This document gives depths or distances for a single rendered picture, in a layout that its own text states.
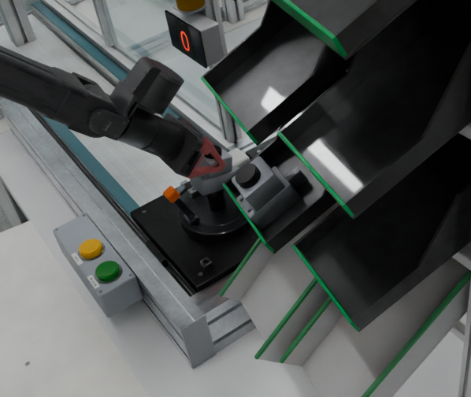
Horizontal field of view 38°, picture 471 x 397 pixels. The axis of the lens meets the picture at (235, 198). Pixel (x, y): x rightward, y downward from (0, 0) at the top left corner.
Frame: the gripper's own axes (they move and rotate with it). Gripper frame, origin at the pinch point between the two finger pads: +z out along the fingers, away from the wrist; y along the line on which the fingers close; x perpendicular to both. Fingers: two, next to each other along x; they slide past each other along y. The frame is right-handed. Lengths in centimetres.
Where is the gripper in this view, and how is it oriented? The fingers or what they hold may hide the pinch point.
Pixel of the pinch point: (213, 159)
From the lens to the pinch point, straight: 114.5
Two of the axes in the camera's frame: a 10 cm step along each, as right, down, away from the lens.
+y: -5.4, -4.8, 6.9
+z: 6.7, 2.5, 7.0
